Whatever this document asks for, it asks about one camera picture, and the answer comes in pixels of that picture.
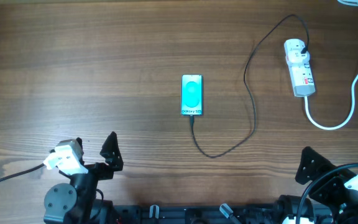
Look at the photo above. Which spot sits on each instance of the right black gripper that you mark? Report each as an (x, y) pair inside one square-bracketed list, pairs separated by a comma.
[(332, 182)]

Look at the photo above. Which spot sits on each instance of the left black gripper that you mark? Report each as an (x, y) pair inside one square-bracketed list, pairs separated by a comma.
[(95, 167)]

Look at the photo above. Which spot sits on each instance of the blue Galaxy S25 smartphone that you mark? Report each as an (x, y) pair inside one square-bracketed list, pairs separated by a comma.
[(192, 95)]

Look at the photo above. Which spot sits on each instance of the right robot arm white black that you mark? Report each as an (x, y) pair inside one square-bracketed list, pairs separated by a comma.
[(293, 209)]

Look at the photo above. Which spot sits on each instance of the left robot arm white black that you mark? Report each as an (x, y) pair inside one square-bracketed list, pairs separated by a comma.
[(80, 200)]

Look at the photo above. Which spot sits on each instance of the white power strip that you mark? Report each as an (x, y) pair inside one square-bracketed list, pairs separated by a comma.
[(299, 67)]

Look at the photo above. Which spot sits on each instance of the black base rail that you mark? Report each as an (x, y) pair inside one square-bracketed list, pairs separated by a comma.
[(256, 213)]

